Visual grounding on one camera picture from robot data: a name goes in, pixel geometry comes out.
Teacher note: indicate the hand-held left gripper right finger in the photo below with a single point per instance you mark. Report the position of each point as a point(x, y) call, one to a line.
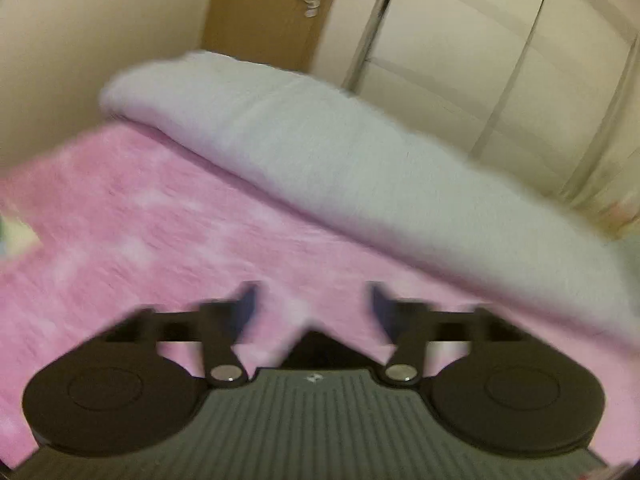
point(380, 302)

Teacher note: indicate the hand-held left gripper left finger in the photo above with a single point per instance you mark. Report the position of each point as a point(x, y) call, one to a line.
point(247, 301)

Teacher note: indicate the pink floral blanket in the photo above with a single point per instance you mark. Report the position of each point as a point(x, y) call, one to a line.
point(125, 240)

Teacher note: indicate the white ribbed quilt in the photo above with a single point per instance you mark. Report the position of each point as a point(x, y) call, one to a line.
point(325, 160)

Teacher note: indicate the cream sliding wardrobe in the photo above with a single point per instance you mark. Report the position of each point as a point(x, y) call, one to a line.
point(475, 60)

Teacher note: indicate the wooden door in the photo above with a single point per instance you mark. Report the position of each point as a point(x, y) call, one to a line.
point(260, 10)

